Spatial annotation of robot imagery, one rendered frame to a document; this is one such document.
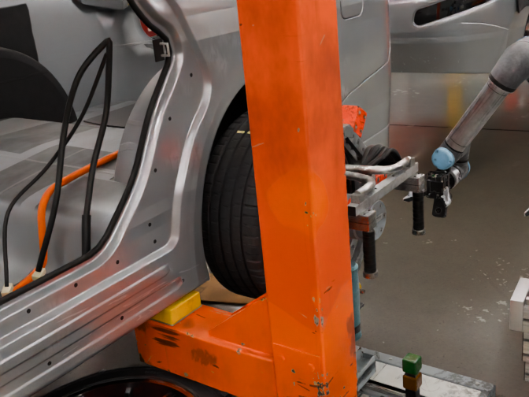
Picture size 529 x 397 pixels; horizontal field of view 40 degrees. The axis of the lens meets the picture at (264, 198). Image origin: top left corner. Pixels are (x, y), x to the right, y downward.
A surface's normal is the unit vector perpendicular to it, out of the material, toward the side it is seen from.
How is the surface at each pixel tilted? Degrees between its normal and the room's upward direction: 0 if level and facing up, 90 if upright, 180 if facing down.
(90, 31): 90
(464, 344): 0
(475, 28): 90
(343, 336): 90
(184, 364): 90
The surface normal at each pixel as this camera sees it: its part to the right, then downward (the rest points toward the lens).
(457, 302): -0.09, -0.93
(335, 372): 0.81, 0.13
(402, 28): -0.48, 0.32
